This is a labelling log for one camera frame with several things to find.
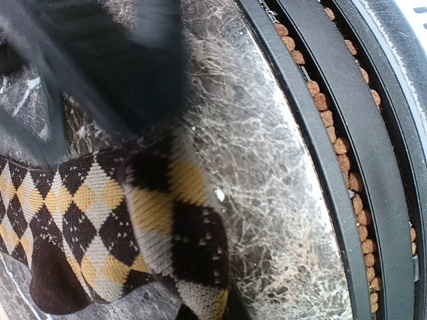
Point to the black front table rail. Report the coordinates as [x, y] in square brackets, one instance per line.
[367, 137]

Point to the brown yellow argyle sock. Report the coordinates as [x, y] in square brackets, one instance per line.
[97, 227]

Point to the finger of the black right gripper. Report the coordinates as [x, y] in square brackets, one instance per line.
[129, 80]

